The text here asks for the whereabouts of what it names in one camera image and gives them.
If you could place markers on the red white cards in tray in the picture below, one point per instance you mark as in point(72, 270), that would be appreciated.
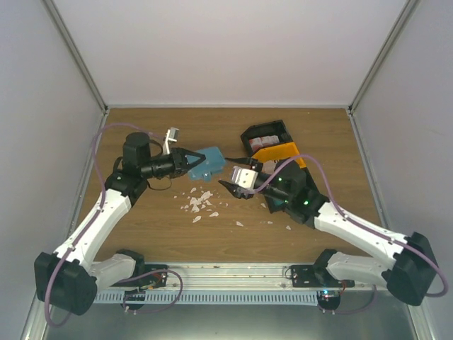
point(265, 141)

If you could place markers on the black card tray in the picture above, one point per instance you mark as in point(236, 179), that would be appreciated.
point(262, 135)
point(297, 193)

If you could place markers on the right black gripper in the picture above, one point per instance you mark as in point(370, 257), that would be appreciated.
point(236, 190)

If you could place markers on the aluminium front rail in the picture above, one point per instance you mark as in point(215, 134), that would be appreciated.
point(237, 276)

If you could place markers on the black card tray far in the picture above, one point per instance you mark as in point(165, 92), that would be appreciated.
point(262, 135)

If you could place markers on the slotted grey cable duct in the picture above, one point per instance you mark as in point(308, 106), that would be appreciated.
point(227, 298)

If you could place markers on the teal credit card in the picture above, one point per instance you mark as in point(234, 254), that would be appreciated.
point(278, 203)

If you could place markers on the black card tray near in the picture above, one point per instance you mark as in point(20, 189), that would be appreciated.
point(297, 193)

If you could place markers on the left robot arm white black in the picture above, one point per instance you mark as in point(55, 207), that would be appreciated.
point(69, 278)

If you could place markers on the orange card tray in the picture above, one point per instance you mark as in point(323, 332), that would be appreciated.
point(276, 152)

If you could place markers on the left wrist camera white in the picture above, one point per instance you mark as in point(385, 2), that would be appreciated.
point(170, 138)

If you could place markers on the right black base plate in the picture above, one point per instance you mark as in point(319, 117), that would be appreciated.
point(310, 276)

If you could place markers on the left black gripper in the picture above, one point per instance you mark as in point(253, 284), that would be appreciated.
point(180, 162)

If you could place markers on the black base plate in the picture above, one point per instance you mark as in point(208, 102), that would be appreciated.
point(310, 276)
point(150, 276)

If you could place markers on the pink white card in orange tray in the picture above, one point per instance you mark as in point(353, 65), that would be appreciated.
point(269, 167)

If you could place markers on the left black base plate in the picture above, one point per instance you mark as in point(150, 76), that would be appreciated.
point(150, 276)

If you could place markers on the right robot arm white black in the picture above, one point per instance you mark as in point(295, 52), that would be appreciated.
point(405, 265)

